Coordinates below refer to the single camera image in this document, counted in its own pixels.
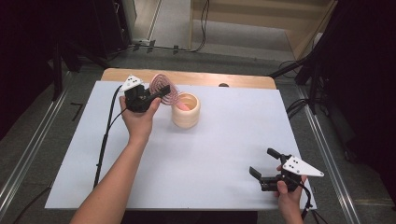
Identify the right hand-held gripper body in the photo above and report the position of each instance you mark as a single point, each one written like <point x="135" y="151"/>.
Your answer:
<point x="299" y="166"/>

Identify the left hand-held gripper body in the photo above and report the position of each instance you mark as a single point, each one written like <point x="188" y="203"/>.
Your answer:
<point x="137" y="98"/>

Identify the pink hairbrush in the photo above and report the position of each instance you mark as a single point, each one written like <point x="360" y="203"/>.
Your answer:
<point x="172" y="96"/>

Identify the cream ribbed cup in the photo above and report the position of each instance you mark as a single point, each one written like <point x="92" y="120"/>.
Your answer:
<point x="186" y="119"/>

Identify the person's left hand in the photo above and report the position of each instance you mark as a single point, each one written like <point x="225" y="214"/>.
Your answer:
<point x="138" y="124"/>

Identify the person's right hand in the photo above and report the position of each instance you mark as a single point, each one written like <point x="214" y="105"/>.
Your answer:
<point x="289" y="202"/>

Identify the wooden table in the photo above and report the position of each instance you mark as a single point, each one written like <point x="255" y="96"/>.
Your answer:
<point x="202" y="78"/>

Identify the white board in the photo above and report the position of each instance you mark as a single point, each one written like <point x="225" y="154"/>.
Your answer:
<point x="202" y="149"/>

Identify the dark cabinet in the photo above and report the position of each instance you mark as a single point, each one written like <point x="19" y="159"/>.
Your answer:
<point x="112" y="25"/>

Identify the black metal stand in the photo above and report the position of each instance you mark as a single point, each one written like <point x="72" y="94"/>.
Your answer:
<point x="314" y="84"/>
<point x="57" y="71"/>

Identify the metal floor rail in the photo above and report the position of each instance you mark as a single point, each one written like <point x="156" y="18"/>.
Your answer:
<point x="327" y="149"/>
<point x="37" y="130"/>

